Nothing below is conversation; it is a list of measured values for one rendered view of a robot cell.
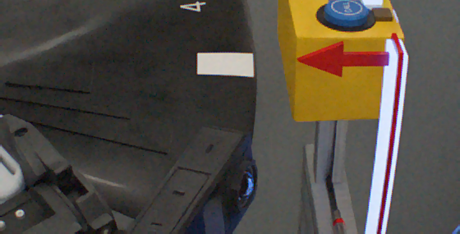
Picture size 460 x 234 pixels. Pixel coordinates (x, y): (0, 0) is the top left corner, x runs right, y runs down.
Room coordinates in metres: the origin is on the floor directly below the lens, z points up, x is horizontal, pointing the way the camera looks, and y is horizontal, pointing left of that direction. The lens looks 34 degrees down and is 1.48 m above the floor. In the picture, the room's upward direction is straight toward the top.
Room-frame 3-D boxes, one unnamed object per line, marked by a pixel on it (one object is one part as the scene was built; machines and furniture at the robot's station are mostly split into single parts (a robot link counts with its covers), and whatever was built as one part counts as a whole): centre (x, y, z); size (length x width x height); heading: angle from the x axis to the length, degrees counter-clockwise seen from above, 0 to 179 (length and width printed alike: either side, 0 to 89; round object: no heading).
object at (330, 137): (0.80, -0.10, 0.92); 0.03 x 0.03 x 0.12; 3
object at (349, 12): (0.75, -0.10, 1.08); 0.04 x 0.04 x 0.02
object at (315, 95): (0.80, -0.10, 1.02); 0.16 x 0.10 x 0.11; 3
